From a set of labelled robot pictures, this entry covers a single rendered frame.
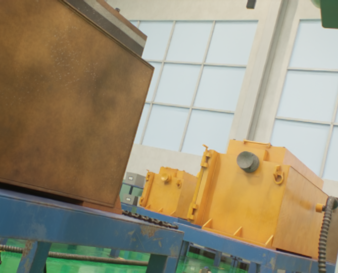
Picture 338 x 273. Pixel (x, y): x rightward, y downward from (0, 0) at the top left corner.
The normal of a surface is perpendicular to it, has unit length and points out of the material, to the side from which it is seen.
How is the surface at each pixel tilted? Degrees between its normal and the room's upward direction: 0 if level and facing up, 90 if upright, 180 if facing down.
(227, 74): 90
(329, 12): 180
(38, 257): 90
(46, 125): 90
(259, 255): 90
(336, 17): 180
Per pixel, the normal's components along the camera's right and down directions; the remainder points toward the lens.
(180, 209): 0.83, 0.14
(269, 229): -0.48, -0.26
